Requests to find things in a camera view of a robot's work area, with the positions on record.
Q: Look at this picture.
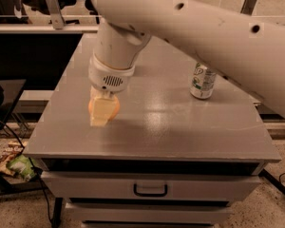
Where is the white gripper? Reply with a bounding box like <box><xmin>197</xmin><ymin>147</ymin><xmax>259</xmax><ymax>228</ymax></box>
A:
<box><xmin>88</xmin><ymin>53</ymin><xmax>135</xmax><ymax>126</ymax></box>

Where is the orange fruit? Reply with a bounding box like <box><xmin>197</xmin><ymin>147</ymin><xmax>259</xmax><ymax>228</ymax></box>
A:
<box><xmin>97</xmin><ymin>96</ymin><xmax>120</xmax><ymax>121</ymax></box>

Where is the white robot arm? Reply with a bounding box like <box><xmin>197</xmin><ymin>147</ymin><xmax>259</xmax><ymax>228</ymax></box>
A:
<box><xmin>89</xmin><ymin>0</ymin><xmax>285</xmax><ymax>119</ymax></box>

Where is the grey drawer cabinet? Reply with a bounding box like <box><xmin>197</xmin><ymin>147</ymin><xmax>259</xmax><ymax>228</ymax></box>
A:
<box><xmin>25</xmin><ymin>34</ymin><xmax>280</xmax><ymax>228</ymax></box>

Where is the dark side table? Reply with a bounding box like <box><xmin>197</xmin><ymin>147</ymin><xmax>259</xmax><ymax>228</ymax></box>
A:
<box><xmin>0</xmin><ymin>79</ymin><xmax>26</xmax><ymax>130</ymax></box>

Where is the brown snack bag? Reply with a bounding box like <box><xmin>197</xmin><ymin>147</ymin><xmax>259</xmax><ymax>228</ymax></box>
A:
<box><xmin>0</xmin><ymin>142</ymin><xmax>25</xmax><ymax>177</ymax></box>

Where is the green snack bag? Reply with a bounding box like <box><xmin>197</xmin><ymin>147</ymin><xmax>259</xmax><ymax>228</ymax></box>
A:
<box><xmin>8</xmin><ymin>155</ymin><xmax>36</xmax><ymax>181</ymax></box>

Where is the green white soda can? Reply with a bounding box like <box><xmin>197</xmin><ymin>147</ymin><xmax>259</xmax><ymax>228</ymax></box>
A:
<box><xmin>190</xmin><ymin>63</ymin><xmax>217</xmax><ymax>100</ymax></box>

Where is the left metal railing bracket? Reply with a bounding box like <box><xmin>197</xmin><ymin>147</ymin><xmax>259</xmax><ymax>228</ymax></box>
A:
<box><xmin>45</xmin><ymin>0</ymin><xmax>65</xmax><ymax>29</ymax></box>

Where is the metal railing bracket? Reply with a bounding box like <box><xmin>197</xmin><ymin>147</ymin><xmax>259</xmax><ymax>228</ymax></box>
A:
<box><xmin>240</xmin><ymin>0</ymin><xmax>257</xmax><ymax>15</ymax></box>
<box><xmin>45</xmin><ymin>0</ymin><xmax>65</xmax><ymax>29</ymax></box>

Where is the black cable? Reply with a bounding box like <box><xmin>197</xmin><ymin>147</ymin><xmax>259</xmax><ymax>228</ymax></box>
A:
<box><xmin>0</xmin><ymin>116</ymin><xmax>55</xmax><ymax>225</ymax></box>

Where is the black drawer handle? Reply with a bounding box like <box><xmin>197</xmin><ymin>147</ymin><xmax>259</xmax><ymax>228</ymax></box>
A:
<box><xmin>133</xmin><ymin>183</ymin><xmax>168</xmax><ymax>198</ymax></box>

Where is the right metal railing bracket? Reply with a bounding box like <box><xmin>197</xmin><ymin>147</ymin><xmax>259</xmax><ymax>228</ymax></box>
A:
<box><xmin>240</xmin><ymin>0</ymin><xmax>257</xmax><ymax>15</ymax></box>

